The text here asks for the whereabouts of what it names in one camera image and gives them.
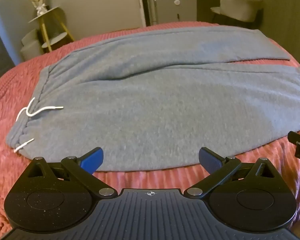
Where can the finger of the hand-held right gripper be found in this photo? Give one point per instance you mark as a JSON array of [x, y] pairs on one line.
[[293, 137]]

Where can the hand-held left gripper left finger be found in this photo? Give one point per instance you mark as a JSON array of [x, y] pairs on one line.
[[93, 159]]

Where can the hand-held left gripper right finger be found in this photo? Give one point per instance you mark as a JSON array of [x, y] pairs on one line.
[[210, 160]]

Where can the pink ribbed blanket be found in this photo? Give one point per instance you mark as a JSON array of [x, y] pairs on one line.
[[10, 170]]

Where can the white storage ottoman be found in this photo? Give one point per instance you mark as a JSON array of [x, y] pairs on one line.
[[31, 46]]

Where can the gold-legged round shelf stand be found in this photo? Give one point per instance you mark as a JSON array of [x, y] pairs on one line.
[[52, 25]]

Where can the white fluffy chair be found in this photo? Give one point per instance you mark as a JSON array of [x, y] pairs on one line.
[[240, 6]]

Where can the grey cabinet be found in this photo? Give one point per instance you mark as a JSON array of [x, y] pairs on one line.
[[175, 8]]

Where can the white door frame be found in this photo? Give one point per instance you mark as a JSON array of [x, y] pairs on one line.
[[144, 2]]

